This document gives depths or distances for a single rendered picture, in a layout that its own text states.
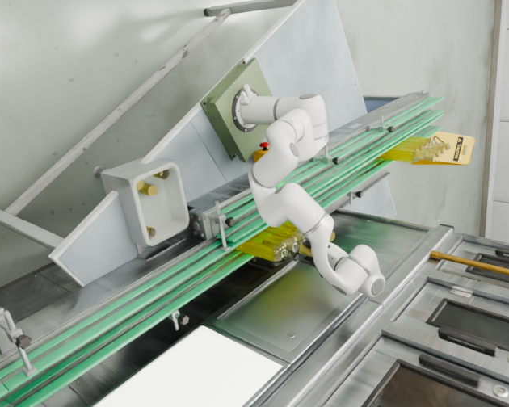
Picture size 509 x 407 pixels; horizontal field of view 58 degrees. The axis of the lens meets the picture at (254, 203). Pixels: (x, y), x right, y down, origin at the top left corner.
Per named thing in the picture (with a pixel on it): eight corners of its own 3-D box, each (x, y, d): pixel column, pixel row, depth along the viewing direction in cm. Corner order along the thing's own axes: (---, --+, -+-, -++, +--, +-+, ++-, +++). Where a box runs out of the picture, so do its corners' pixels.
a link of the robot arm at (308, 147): (296, 119, 128) (304, 172, 136) (328, 93, 146) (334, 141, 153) (266, 119, 133) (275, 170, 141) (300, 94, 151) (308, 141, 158)
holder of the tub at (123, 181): (135, 257, 147) (149, 262, 142) (114, 176, 137) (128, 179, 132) (176, 234, 159) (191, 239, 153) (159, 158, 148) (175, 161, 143)
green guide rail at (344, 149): (212, 217, 151) (229, 222, 146) (212, 215, 151) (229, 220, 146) (430, 98, 266) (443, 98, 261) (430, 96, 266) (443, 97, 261)
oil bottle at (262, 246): (232, 249, 162) (279, 265, 148) (229, 235, 159) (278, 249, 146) (243, 242, 165) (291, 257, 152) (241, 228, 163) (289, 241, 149)
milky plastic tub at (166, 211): (132, 242, 145) (148, 249, 139) (114, 175, 136) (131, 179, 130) (174, 220, 156) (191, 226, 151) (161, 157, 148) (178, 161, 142)
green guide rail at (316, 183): (216, 237, 154) (233, 243, 149) (216, 235, 154) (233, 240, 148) (430, 111, 269) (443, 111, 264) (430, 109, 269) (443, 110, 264)
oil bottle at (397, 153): (375, 158, 230) (431, 165, 212) (375, 148, 228) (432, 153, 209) (380, 155, 234) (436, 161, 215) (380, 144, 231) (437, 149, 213)
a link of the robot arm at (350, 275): (317, 211, 127) (369, 262, 130) (287, 245, 125) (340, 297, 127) (330, 209, 119) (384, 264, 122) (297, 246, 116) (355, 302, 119)
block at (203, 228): (191, 237, 155) (205, 241, 151) (186, 211, 152) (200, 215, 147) (199, 232, 158) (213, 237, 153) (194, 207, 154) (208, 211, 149)
